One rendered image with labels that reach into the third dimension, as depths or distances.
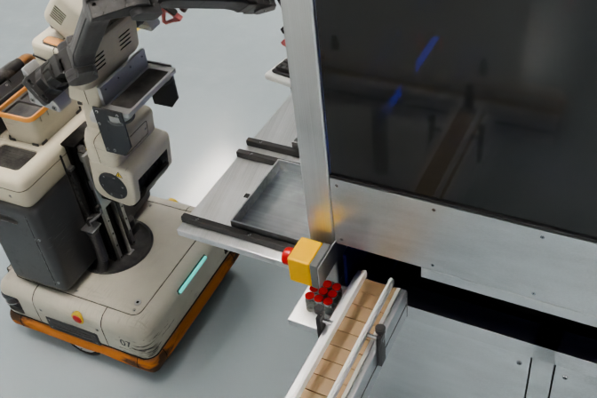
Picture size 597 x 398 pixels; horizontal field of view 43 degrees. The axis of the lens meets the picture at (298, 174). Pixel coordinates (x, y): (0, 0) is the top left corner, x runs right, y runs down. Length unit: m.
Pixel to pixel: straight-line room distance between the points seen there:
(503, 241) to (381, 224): 0.25
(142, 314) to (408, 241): 1.27
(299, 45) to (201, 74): 2.89
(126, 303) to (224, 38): 2.27
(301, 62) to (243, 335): 1.61
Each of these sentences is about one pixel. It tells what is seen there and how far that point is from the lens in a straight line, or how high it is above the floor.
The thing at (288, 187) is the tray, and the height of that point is 0.88.
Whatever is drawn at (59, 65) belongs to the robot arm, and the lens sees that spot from 2.00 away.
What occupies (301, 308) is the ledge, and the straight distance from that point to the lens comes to 1.72.
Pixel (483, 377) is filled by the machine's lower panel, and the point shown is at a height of 0.71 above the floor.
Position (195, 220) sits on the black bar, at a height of 0.90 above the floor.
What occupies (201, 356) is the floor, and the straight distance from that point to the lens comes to 2.80.
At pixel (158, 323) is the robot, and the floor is 0.24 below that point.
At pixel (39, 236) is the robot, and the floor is 0.57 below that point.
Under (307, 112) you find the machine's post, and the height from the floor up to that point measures 1.36.
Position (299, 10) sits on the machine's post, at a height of 1.58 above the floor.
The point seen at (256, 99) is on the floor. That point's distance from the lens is 3.95.
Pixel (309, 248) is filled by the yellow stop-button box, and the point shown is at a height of 1.03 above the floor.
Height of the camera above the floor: 2.19
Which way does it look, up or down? 40 degrees down
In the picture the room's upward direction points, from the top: 7 degrees counter-clockwise
